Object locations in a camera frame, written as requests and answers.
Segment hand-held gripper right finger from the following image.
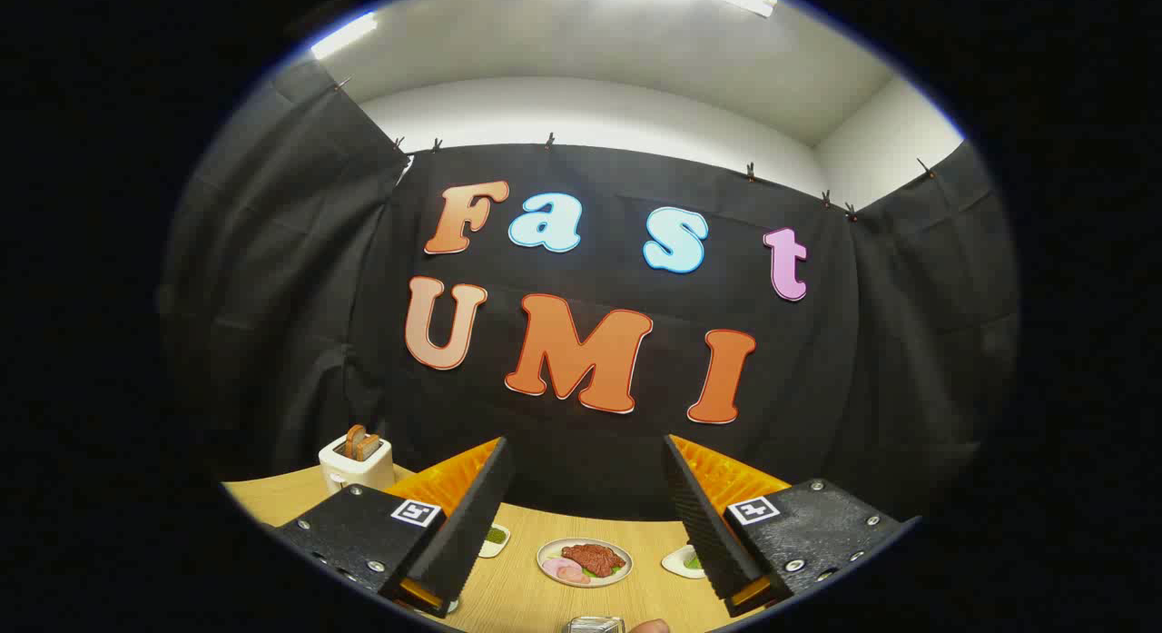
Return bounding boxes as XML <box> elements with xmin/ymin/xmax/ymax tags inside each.
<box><xmin>661</xmin><ymin>433</ymin><xmax>922</xmax><ymax>618</ymax></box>

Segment brown steak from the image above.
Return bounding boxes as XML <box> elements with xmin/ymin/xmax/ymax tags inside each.
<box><xmin>561</xmin><ymin>543</ymin><xmax>627</xmax><ymax>578</ymax></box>

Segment row of small cloth clips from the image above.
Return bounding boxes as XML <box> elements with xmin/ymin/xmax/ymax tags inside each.
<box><xmin>331</xmin><ymin>74</ymin><xmax>936</xmax><ymax>223</ymax></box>

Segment white round dinner plate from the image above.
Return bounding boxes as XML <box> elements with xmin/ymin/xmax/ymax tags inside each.
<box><xmin>537</xmin><ymin>538</ymin><xmax>634</xmax><ymax>588</ymax></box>

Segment small white dish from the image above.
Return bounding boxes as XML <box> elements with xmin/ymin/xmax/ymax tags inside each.
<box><xmin>661</xmin><ymin>544</ymin><xmax>707</xmax><ymax>579</ymax></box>

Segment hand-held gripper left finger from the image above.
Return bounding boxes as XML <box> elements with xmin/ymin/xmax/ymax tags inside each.
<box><xmin>272</xmin><ymin>438</ymin><xmax>517</xmax><ymax>618</ymax></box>

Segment white toaster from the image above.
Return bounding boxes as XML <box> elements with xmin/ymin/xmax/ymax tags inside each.
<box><xmin>319</xmin><ymin>436</ymin><xmax>396</xmax><ymax>494</ymax></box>

